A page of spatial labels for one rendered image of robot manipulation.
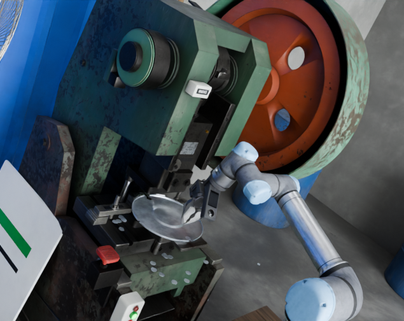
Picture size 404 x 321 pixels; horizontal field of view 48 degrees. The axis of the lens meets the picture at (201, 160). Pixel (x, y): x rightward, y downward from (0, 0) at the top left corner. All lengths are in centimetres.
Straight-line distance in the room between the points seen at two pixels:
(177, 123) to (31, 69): 127
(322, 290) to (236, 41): 87
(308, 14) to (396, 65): 308
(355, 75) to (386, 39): 324
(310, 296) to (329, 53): 92
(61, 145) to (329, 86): 103
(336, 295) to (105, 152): 102
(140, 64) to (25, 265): 101
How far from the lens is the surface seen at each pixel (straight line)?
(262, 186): 135
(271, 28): 195
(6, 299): 212
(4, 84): 261
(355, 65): 172
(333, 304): 119
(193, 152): 169
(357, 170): 490
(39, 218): 196
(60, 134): 186
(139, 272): 167
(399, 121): 477
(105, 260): 147
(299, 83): 183
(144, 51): 140
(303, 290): 119
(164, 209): 178
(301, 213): 140
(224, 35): 156
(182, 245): 164
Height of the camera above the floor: 164
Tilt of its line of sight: 21 degrees down
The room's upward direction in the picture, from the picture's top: 24 degrees clockwise
